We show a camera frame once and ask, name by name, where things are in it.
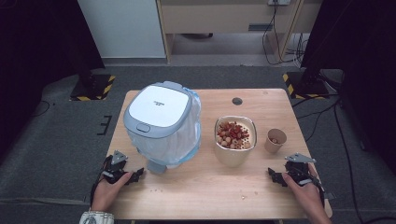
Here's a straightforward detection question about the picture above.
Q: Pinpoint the cream ceramic bowl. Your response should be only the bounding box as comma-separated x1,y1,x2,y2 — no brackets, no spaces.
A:
213,115,259,169

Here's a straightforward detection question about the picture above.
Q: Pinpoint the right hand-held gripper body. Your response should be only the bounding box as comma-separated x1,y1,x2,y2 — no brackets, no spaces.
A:
284,151,318,188

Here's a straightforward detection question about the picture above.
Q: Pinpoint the black right gripper strap cable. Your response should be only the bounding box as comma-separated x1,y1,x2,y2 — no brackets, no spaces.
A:
310,174,327,207

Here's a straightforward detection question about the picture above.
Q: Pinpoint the brown paper cup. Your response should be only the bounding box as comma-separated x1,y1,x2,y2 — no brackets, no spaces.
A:
263,128,288,155

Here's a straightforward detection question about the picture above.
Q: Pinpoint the bundle of black cables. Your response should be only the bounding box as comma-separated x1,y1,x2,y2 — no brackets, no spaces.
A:
261,0,310,67

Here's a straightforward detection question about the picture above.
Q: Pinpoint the pile of nuts and berries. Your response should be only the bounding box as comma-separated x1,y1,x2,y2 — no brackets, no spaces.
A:
216,120,252,150

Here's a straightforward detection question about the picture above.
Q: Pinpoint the thin black floor cable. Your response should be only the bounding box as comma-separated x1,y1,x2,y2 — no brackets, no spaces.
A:
30,99,51,119

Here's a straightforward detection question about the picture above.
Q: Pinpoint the black left gripper strap cable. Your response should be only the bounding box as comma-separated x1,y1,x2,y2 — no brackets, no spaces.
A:
90,154,114,204

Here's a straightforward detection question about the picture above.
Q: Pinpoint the person's left hand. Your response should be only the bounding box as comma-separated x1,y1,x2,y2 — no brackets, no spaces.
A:
91,171,134,214

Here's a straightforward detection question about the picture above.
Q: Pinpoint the black gripper strap cable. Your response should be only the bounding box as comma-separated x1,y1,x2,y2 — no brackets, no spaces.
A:
310,174,327,207
90,154,114,204

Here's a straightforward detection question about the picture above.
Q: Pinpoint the person's right hand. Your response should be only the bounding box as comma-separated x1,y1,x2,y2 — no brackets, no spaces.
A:
281,163,327,216

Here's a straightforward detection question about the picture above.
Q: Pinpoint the black curtain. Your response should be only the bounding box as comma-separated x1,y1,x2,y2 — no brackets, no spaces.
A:
299,0,396,175
0,0,106,158

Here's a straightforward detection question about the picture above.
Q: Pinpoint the white panel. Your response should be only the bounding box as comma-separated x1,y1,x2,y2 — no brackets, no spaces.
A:
77,0,167,60

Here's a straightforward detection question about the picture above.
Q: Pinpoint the black stand base striped edge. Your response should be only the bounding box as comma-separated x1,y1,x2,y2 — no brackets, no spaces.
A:
69,73,117,103
282,70,332,101

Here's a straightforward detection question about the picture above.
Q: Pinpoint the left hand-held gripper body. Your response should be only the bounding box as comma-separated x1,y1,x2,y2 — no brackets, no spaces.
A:
102,149,132,185

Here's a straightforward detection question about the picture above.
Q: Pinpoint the light wooden desk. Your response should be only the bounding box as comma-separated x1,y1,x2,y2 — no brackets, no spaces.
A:
155,0,323,64

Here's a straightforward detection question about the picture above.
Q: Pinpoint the translucent plastic bin bag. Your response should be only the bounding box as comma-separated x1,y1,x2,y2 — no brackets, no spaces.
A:
126,87,203,170

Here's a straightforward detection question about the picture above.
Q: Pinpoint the white grey pedal bin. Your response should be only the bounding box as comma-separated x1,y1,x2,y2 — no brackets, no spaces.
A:
122,80,203,175

